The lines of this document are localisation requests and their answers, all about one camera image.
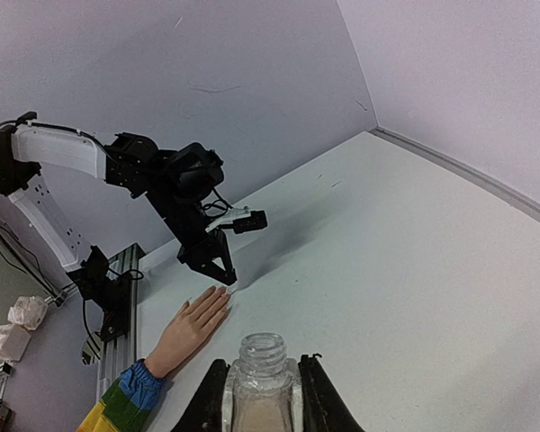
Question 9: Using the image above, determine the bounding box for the aluminium front frame rail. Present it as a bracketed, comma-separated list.
[78, 243, 144, 397]

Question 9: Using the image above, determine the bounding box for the mannequin hand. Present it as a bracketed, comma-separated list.
[144, 286, 230, 379]

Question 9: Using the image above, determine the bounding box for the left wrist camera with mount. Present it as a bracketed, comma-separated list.
[205, 207, 268, 234]

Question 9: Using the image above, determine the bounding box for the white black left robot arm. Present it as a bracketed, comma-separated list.
[0, 112, 236, 311]

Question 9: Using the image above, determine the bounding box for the crumpled plastic bag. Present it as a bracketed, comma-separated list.
[7, 296, 48, 331]

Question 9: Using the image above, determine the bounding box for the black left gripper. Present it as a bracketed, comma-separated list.
[177, 229, 238, 285]

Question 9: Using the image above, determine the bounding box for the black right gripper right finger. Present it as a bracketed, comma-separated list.
[299, 354, 365, 432]

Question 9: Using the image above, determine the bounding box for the white nail polish cap brush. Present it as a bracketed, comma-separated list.
[227, 283, 239, 295]

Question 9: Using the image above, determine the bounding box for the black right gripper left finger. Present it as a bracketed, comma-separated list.
[171, 359, 229, 432]

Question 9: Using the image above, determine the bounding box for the clear nail polish bottle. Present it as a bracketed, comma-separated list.
[221, 332, 303, 431]

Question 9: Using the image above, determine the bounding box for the aluminium table edge rail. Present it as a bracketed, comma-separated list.
[370, 127, 540, 223]

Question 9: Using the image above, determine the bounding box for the white tissue box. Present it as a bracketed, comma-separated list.
[0, 324, 31, 362]

